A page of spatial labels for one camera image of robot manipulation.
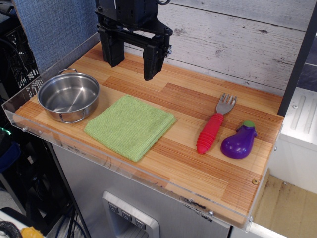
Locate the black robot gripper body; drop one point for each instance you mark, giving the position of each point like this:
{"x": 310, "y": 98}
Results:
{"x": 135, "y": 22}

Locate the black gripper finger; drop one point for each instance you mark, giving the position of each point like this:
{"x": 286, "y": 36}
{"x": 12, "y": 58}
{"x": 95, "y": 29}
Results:
{"x": 153, "y": 56}
{"x": 112, "y": 46}

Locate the green cloth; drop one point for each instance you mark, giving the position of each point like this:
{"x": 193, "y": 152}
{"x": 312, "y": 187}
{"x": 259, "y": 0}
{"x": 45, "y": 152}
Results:
{"x": 130, "y": 127}

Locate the blue fabric panel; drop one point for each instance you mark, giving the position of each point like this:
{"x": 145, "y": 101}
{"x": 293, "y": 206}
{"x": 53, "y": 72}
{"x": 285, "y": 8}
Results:
{"x": 59, "y": 32}

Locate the stainless steel pot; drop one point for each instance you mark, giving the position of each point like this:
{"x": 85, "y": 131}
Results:
{"x": 69, "y": 97}

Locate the black plastic crate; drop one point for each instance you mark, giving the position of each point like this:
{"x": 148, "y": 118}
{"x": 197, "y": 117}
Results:
{"x": 21, "y": 61}

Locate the clear acrylic table guard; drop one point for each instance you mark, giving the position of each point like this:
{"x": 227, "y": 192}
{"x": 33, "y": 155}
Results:
{"x": 206, "y": 170}

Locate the purple toy eggplant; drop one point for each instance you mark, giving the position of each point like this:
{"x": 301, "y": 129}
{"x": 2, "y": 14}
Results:
{"x": 239, "y": 146}

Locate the silver toy fridge cabinet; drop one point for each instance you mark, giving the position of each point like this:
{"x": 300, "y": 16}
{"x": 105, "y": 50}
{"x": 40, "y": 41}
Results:
{"x": 115, "y": 198}

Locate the white appliance at right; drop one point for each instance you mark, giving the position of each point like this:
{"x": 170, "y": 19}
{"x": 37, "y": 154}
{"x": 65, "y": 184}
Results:
{"x": 294, "y": 157}

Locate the red handled toy fork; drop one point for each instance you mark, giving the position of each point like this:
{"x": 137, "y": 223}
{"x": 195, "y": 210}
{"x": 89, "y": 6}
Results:
{"x": 208, "y": 135}

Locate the dark vertical post right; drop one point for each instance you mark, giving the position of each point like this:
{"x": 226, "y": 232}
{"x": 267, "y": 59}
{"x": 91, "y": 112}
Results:
{"x": 299, "y": 63}

